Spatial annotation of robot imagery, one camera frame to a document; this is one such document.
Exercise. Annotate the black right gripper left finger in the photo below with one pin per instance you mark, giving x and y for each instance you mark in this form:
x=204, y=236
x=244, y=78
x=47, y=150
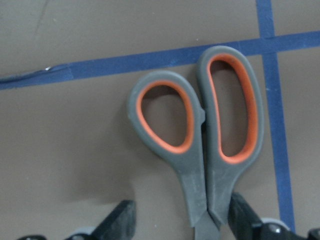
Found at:
x=120, y=224

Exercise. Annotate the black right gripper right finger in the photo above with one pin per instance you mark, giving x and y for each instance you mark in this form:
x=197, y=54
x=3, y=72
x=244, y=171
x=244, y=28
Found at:
x=245, y=224

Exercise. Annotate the grey orange scissors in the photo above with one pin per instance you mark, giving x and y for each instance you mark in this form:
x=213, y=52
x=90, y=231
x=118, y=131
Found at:
x=207, y=176

